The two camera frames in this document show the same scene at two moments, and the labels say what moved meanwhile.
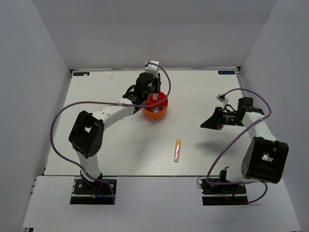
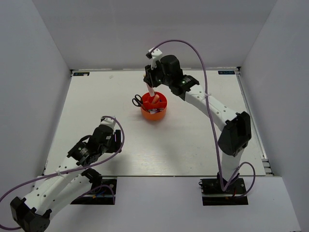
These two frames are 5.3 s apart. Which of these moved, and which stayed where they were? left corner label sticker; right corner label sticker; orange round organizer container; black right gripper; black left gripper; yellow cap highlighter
Moved: black right gripper; yellow cap highlighter; black left gripper
Stayed: left corner label sticker; orange round organizer container; right corner label sticker
